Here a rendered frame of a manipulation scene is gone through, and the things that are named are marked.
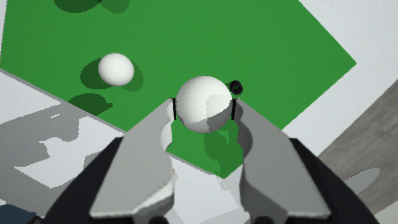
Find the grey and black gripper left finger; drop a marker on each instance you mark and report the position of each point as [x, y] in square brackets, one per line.
[129, 182]

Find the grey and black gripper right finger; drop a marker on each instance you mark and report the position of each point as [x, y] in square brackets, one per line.
[282, 179]

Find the green turf mat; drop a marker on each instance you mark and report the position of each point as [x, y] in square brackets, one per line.
[276, 49]

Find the white ball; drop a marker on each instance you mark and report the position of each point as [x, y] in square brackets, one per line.
[116, 69]
[203, 104]

